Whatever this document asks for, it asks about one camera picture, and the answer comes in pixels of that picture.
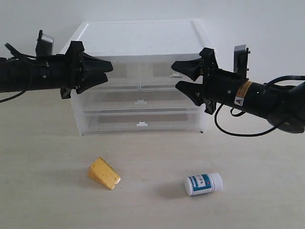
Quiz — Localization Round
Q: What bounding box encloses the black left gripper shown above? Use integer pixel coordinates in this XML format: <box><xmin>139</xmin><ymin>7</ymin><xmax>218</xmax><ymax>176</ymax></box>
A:
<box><xmin>35</xmin><ymin>41</ymin><xmax>113</xmax><ymax>99</ymax></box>

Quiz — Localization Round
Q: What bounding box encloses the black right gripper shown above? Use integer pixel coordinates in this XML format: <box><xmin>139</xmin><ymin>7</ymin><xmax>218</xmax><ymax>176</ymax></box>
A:
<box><xmin>171</xmin><ymin>47</ymin><xmax>248</xmax><ymax>115</ymax></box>

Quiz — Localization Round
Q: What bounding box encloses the yellow cheese wedge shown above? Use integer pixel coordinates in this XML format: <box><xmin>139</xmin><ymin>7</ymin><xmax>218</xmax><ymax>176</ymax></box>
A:
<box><xmin>87</xmin><ymin>157</ymin><xmax>121</xmax><ymax>190</ymax></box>

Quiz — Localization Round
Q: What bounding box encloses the white pill bottle blue label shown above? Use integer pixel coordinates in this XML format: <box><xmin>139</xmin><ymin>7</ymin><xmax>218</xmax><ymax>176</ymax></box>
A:
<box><xmin>184</xmin><ymin>173</ymin><xmax>223</xmax><ymax>196</ymax></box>

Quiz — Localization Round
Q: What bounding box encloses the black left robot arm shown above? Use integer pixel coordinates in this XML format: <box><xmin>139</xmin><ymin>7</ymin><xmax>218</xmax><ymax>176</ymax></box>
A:
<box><xmin>0</xmin><ymin>41</ymin><xmax>113</xmax><ymax>99</ymax></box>

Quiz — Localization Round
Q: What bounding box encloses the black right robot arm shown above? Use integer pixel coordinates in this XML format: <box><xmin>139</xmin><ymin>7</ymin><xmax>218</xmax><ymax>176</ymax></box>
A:
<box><xmin>171</xmin><ymin>45</ymin><xmax>305</xmax><ymax>135</ymax></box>

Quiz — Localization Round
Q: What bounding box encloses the white plastic drawer cabinet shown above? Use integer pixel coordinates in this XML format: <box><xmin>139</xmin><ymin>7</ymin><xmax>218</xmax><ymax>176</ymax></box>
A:
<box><xmin>70</xmin><ymin>19</ymin><xmax>212</xmax><ymax>135</ymax></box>

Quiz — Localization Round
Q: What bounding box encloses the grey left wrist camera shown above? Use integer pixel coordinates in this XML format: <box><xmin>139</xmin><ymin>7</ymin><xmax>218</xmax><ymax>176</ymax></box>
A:
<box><xmin>35</xmin><ymin>30</ymin><xmax>54</xmax><ymax>57</ymax></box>

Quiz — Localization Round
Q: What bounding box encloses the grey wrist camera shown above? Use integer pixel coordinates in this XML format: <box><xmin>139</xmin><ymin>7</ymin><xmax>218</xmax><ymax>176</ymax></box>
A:
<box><xmin>234</xmin><ymin>44</ymin><xmax>251</xmax><ymax>78</ymax></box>
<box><xmin>35</xmin><ymin>30</ymin><xmax>54</xmax><ymax>57</ymax></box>

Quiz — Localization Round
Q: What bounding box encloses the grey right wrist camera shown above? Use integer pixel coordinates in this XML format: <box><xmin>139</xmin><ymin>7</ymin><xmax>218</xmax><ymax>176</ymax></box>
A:
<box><xmin>234</xmin><ymin>44</ymin><xmax>251</xmax><ymax>78</ymax></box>

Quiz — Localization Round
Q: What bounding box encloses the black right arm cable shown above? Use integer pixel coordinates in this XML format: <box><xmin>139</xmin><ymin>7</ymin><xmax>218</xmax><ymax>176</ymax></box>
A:
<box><xmin>213</xmin><ymin>75</ymin><xmax>305</xmax><ymax>137</ymax></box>

